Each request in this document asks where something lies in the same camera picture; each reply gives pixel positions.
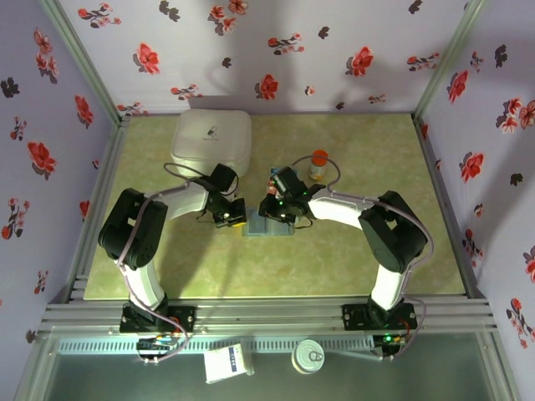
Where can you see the pale green card holder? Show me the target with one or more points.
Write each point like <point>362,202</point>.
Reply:
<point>267,231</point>

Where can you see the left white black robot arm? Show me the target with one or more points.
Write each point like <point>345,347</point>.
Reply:
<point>144,288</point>

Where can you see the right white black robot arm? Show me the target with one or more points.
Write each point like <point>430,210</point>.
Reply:
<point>388,288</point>

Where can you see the orange lidded pill bottle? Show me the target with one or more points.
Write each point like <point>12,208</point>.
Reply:
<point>319,158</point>

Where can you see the white plastic storage box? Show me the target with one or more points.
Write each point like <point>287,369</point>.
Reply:
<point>209,138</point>

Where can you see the white blue printed carton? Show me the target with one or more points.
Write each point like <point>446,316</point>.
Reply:
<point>221,365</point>

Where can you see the silver tin can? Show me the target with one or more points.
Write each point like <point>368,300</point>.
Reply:
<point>307,357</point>

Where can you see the aluminium front frame rail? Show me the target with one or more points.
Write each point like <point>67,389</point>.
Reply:
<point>267,313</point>

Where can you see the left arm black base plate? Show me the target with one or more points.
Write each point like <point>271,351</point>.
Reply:
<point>184,317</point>

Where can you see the aluminium side frame rail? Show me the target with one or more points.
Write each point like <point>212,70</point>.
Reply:
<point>109,167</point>
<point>435,167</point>

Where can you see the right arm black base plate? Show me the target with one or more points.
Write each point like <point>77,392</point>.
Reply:
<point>353,317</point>

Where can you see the aluminium corner post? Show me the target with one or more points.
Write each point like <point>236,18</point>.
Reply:
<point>85,62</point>
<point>445,62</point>

